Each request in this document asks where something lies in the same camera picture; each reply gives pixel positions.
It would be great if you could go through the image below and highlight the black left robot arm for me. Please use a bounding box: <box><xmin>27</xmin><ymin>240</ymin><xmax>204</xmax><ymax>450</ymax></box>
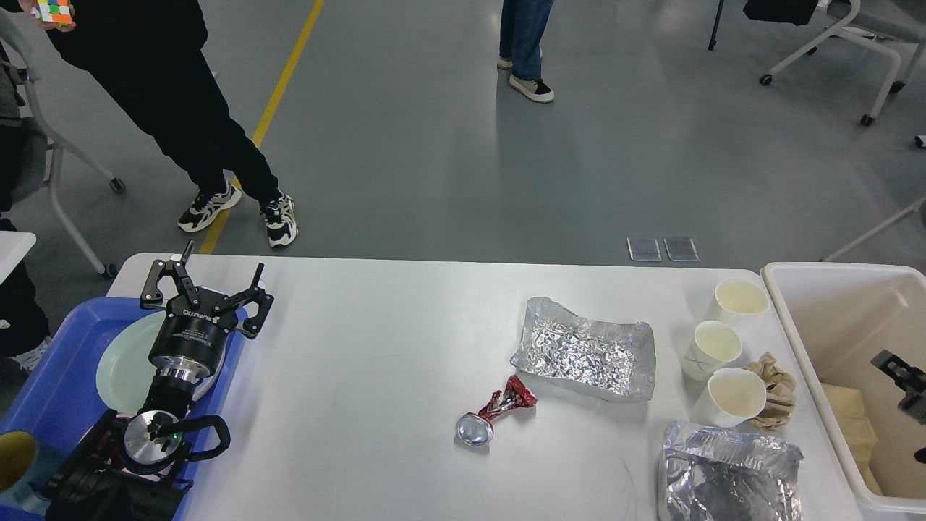
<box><xmin>42</xmin><ymin>242</ymin><xmax>274</xmax><ymax>520</ymax></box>

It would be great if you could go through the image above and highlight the white office chair right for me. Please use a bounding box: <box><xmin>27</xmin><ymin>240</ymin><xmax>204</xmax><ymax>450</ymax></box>
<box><xmin>708</xmin><ymin>0</ymin><xmax>926</xmax><ymax>128</ymax></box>

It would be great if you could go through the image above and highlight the dark blue mug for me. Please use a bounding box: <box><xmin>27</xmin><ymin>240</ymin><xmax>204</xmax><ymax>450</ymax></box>
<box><xmin>1</xmin><ymin>430</ymin><xmax>66</xmax><ymax>515</ymax></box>

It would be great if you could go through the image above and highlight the brown paper bag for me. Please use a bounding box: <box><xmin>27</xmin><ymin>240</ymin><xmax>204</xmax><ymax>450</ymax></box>
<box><xmin>821</xmin><ymin>383</ymin><xmax>883</xmax><ymax>496</ymax></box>

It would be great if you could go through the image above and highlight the green plate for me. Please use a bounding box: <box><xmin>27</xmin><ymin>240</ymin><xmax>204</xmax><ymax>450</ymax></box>
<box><xmin>96</xmin><ymin>313</ymin><xmax>226</xmax><ymax>415</ymax></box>

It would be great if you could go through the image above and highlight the clear floor plate left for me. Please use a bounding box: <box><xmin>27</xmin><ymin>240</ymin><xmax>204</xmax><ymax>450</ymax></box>
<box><xmin>627</xmin><ymin>237</ymin><xmax>662</xmax><ymax>263</ymax></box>

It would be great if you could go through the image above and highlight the colourful puzzle cube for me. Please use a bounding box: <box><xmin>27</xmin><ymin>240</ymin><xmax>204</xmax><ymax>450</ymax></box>
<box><xmin>30</xmin><ymin>0</ymin><xmax>74</xmax><ymax>27</ymax></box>

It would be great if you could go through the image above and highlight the person in black clothes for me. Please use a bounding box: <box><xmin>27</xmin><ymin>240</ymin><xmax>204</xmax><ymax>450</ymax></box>
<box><xmin>37</xmin><ymin>1</ymin><xmax>298</xmax><ymax>248</ymax></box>

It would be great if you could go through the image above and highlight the crumpled aluminium foil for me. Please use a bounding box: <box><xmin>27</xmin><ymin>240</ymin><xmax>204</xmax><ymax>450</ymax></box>
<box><xmin>510</xmin><ymin>297</ymin><xmax>657</xmax><ymax>403</ymax></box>

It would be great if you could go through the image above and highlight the large white paper cup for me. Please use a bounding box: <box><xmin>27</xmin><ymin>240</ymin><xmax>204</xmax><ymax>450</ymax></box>
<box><xmin>691</xmin><ymin>368</ymin><xmax>767</xmax><ymax>428</ymax></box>

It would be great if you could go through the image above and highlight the white plastic bin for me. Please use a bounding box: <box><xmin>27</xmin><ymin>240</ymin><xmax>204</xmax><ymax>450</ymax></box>
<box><xmin>761</xmin><ymin>263</ymin><xmax>925</xmax><ymax>514</ymax></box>

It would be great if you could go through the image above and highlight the blue plastic tray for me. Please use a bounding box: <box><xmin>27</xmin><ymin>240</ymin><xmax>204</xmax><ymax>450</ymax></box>
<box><xmin>1</xmin><ymin>297</ymin><xmax>247</xmax><ymax>520</ymax></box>

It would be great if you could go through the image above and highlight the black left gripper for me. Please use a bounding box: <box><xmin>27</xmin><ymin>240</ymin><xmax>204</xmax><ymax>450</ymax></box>
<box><xmin>140</xmin><ymin>240</ymin><xmax>276</xmax><ymax>381</ymax></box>

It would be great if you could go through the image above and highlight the small clear plastic cup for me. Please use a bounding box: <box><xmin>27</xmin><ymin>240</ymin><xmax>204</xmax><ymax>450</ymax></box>
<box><xmin>681</xmin><ymin>320</ymin><xmax>743</xmax><ymax>381</ymax></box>

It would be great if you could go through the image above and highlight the silver plastic bag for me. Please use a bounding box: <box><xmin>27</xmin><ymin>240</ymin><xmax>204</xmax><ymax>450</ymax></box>
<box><xmin>657</xmin><ymin>420</ymin><xmax>803</xmax><ymax>520</ymax></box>

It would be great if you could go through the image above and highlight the white office chair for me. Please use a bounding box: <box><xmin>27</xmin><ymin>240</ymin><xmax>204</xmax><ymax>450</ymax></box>
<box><xmin>2</xmin><ymin>11</ymin><xmax>126</xmax><ymax>279</ymax></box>
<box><xmin>708</xmin><ymin>0</ymin><xmax>926</xmax><ymax>128</ymax></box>

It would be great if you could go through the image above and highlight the person in blue jeans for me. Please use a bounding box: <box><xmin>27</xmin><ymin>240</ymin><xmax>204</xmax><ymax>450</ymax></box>
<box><xmin>497</xmin><ymin>0</ymin><xmax>553</xmax><ymax>103</ymax></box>

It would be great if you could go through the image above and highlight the crushed red can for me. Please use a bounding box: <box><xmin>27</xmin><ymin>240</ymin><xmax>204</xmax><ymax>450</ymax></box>
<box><xmin>454</xmin><ymin>375</ymin><xmax>538</xmax><ymax>449</ymax></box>

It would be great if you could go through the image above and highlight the white office chair left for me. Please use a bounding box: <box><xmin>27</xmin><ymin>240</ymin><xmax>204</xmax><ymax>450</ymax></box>
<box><xmin>2</xmin><ymin>11</ymin><xmax>126</xmax><ymax>279</ymax></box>

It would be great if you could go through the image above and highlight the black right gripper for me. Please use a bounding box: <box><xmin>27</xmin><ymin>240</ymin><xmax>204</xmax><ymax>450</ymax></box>
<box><xmin>870</xmin><ymin>350</ymin><xmax>926</xmax><ymax>465</ymax></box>

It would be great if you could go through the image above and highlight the clear floor plate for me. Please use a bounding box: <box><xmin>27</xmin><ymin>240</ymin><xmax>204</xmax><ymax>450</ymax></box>
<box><xmin>627</xmin><ymin>237</ymin><xmax>662</xmax><ymax>263</ymax></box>
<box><xmin>663</xmin><ymin>237</ymin><xmax>699</xmax><ymax>263</ymax></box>

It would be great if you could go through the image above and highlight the pink mug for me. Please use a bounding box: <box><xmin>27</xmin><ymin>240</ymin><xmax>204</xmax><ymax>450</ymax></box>
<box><xmin>76</xmin><ymin>410</ymin><xmax>195</xmax><ymax>483</ymax></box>

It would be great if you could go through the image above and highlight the clear floor plate right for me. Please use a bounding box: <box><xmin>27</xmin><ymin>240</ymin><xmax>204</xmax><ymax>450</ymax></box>
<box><xmin>663</xmin><ymin>237</ymin><xmax>699</xmax><ymax>263</ymax></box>

